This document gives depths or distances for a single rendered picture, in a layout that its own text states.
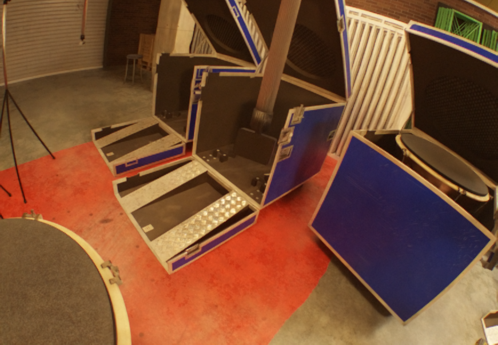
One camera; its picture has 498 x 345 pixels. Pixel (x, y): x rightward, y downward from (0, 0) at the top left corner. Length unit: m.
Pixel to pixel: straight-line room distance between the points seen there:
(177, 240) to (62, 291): 1.14
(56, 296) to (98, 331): 0.13
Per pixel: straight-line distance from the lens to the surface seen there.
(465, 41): 1.62
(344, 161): 1.53
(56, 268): 0.69
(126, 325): 0.60
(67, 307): 0.63
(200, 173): 2.07
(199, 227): 1.70
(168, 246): 1.65
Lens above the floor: 1.34
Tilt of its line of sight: 29 degrees down
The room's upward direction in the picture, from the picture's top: 14 degrees clockwise
